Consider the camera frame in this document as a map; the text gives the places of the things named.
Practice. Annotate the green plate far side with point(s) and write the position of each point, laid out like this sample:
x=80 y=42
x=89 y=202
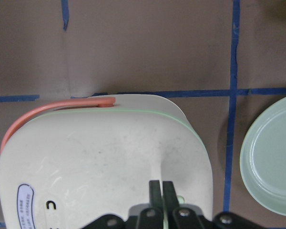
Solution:
x=263 y=158

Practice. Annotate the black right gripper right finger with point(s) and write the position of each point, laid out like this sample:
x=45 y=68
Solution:
x=180 y=216

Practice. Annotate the cream rice cooker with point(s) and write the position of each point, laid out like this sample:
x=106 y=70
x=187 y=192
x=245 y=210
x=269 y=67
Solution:
x=66 y=163

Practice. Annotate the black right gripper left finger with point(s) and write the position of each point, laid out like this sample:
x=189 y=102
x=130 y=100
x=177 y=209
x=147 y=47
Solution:
x=151 y=216

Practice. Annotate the brown paper table mat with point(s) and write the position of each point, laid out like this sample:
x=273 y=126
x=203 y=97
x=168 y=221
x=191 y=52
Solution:
x=223 y=62

